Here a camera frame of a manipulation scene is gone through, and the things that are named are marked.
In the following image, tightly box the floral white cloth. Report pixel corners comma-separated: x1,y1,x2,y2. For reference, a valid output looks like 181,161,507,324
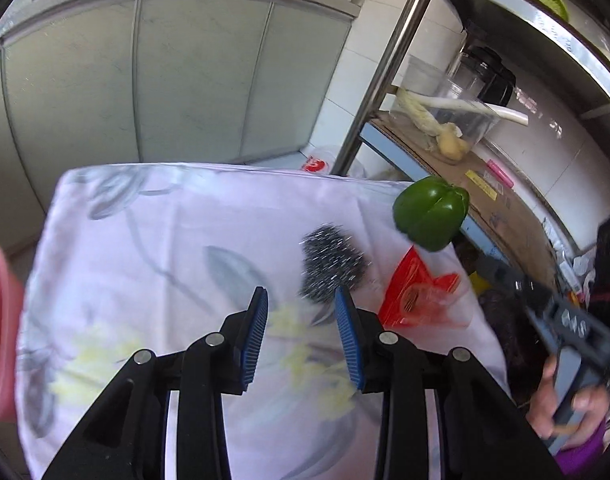
15,162,510,480

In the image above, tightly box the steel wool scrubber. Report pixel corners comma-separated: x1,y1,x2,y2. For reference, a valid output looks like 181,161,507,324
297,226,370,303

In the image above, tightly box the grey kitchen cabinet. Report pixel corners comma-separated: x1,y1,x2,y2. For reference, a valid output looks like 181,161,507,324
0,0,360,256

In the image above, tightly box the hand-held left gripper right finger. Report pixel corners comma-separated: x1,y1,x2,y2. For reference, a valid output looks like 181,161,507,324
334,286,560,480

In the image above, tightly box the small pink plastic item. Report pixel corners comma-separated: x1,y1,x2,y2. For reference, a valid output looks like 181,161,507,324
486,159,514,187

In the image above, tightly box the clear plastic container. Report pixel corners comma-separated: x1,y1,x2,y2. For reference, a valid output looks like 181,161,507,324
402,55,500,148

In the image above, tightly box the person's right hand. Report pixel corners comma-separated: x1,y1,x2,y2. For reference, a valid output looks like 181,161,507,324
530,356,610,444

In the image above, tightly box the person's right forearm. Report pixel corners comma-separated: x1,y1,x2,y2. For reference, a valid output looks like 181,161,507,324
555,417,608,476

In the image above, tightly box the green bell pepper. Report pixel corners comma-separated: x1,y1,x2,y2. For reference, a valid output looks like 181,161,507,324
392,176,470,253

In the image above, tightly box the metal shelf rack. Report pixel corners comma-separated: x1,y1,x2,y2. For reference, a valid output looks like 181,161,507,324
332,0,610,281

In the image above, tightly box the potato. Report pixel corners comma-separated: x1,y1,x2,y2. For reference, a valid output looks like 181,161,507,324
436,122,472,163

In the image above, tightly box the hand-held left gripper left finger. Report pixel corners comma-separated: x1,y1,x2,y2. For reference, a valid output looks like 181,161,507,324
42,286,270,480

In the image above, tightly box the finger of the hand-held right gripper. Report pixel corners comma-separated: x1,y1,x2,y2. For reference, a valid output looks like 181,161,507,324
477,255,556,321

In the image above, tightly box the leek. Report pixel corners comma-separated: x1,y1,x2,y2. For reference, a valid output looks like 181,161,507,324
395,87,530,133

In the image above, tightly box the pink plastic bucket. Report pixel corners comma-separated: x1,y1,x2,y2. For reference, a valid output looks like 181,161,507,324
0,239,24,423

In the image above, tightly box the cardboard sheet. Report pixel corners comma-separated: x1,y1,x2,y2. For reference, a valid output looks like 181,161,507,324
375,110,560,281

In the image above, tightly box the red plastic packet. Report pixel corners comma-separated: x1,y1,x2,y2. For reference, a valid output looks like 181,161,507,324
377,246,473,330

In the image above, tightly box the clear jug with red label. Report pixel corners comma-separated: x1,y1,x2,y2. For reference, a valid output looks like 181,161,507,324
300,144,368,178

